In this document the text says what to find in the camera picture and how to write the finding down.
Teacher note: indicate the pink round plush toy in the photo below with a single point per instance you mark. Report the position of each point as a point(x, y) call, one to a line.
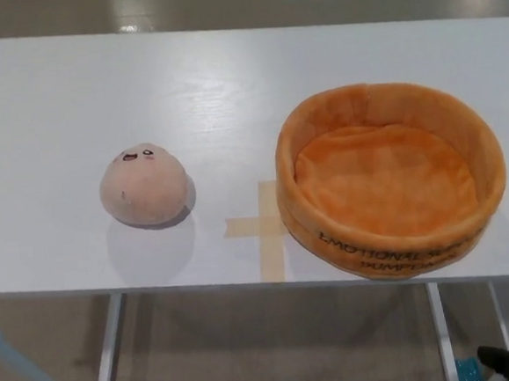
point(142, 188)

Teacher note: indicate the orange plush round basket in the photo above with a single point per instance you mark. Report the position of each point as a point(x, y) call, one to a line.
point(381, 180)

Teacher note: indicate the white metal table leg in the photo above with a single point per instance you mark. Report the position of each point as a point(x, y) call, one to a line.
point(500, 317)
point(442, 330)
point(110, 352)

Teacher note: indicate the light blue metal bar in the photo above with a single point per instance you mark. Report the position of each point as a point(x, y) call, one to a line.
point(17, 366)

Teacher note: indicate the short beige tape strip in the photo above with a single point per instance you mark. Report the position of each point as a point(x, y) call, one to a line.
point(244, 227)

